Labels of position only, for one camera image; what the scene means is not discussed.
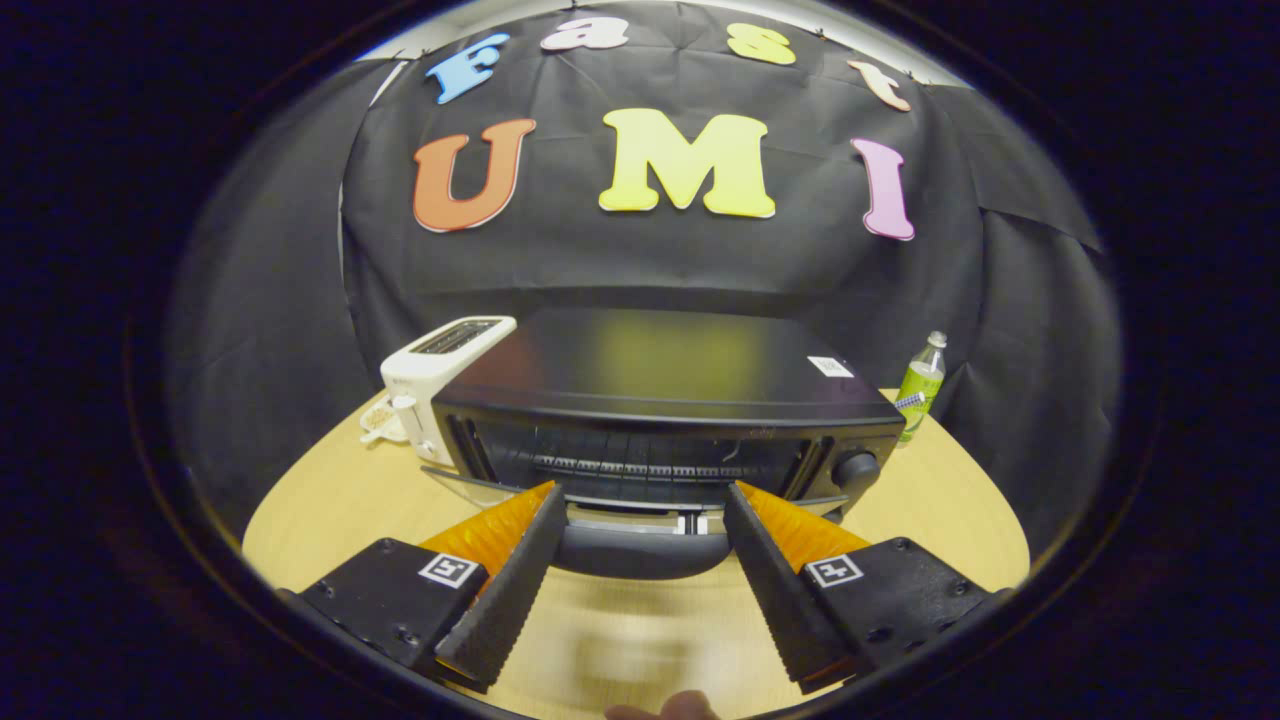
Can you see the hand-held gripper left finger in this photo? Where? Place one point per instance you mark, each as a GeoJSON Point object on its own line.
{"type": "Point", "coordinates": [510, 600]}

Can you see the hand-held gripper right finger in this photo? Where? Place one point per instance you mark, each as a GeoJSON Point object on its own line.
{"type": "Point", "coordinates": [780, 600]}

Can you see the black toaster oven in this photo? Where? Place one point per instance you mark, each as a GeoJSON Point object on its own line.
{"type": "Point", "coordinates": [650, 370]}

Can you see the white pop-up toaster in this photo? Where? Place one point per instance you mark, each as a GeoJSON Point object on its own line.
{"type": "Point", "coordinates": [425, 375]}

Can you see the small white dish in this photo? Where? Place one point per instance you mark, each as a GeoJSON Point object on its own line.
{"type": "Point", "coordinates": [382, 422]}

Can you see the blue white stick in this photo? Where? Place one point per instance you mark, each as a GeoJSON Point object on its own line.
{"type": "Point", "coordinates": [908, 401]}

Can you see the green label plastic bottle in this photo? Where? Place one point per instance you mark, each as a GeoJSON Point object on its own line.
{"type": "Point", "coordinates": [920, 390]}

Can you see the black backdrop cloth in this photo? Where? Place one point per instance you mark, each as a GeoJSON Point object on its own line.
{"type": "Point", "coordinates": [640, 255]}

